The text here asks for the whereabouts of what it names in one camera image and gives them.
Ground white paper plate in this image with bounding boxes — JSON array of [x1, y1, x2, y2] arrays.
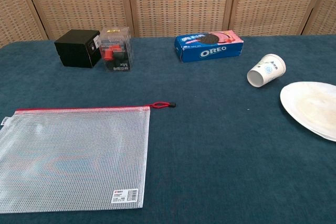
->
[[279, 82, 336, 142]]

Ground black cardboard box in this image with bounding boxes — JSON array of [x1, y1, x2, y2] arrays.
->
[[54, 29, 101, 69]]

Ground clear plastic box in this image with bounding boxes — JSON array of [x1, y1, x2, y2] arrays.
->
[[98, 26, 134, 73]]

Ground clear mesh zipper pouch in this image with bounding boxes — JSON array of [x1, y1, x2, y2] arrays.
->
[[0, 106, 152, 214]]

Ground white paper cup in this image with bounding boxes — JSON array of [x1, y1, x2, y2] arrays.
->
[[246, 54, 287, 88]]

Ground woven wooden folding screen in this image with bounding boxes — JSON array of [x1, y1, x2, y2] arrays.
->
[[0, 0, 336, 49]]

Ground teal blue tablecloth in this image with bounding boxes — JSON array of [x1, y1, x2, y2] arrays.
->
[[0, 34, 336, 224]]

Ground blue Oreo cookie box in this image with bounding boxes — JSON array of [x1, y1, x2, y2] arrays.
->
[[174, 29, 244, 63]]

